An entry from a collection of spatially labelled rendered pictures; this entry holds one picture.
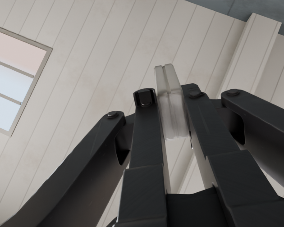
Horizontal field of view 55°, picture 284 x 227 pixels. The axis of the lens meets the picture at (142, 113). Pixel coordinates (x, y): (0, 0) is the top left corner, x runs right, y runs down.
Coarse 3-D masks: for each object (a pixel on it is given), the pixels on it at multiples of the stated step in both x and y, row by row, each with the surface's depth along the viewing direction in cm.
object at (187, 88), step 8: (184, 88) 17; (192, 88) 17; (184, 104) 15; (216, 104) 14; (224, 112) 14; (232, 112) 13; (224, 120) 14; (232, 120) 14; (240, 120) 14; (232, 128) 14; (240, 128) 14
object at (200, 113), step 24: (192, 96) 14; (192, 120) 12; (216, 120) 11; (192, 144) 14; (216, 144) 10; (216, 168) 8; (240, 168) 7; (240, 192) 6; (264, 192) 6; (240, 216) 6; (264, 216) 5
